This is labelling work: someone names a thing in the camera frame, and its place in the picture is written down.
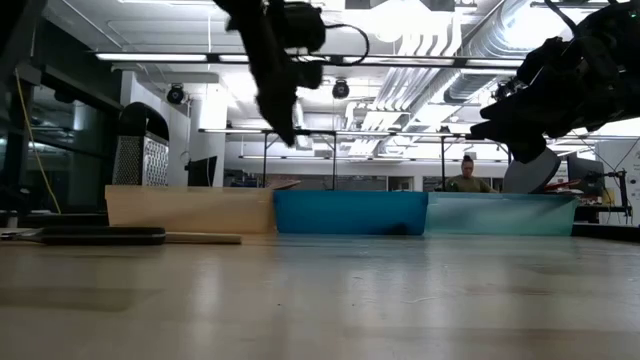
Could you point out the black camera stand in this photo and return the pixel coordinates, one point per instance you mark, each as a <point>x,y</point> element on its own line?
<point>622,195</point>

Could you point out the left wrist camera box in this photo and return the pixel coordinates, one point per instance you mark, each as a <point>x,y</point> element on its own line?
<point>302,25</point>

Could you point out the plain wooden spoon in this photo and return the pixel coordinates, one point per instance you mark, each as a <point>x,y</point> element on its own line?
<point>287,184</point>

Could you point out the black ceiling camera cluster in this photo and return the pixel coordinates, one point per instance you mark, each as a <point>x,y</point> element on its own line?
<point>502,90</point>

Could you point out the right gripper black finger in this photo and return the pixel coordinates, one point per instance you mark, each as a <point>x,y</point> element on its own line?
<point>520,142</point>

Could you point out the dark background monitor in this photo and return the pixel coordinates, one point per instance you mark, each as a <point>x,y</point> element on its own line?
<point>202,172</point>

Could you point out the black overhead camera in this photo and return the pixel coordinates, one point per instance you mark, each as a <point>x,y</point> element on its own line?
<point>341,90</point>

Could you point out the orange plastic bin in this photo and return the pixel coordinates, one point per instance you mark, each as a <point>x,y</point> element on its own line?
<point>200,210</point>

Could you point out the dark monitor on stand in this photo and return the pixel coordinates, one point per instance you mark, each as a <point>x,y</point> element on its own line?
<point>585,172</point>

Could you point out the black spatula orange thumb pad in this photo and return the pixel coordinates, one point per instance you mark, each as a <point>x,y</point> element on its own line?
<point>530,175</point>

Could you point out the black background rig frame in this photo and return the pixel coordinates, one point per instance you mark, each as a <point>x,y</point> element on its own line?
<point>334,160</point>

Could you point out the black round ceiling camera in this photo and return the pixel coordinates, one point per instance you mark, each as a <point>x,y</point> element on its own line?
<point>176,95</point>

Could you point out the teal plastic bin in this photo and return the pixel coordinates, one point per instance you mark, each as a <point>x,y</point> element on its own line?
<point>500,215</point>

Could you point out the blue plastic bin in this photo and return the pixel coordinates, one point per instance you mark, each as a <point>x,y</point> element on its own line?
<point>350,212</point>

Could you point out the silver ceiling air duct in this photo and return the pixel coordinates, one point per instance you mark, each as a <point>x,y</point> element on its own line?
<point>480,45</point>

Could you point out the black aluminium rig frame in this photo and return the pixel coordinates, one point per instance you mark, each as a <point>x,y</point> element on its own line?
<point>213,58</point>

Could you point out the person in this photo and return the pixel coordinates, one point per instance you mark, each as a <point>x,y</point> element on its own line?
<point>467,184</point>

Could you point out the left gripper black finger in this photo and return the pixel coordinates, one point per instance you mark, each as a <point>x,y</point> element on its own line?
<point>280,117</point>

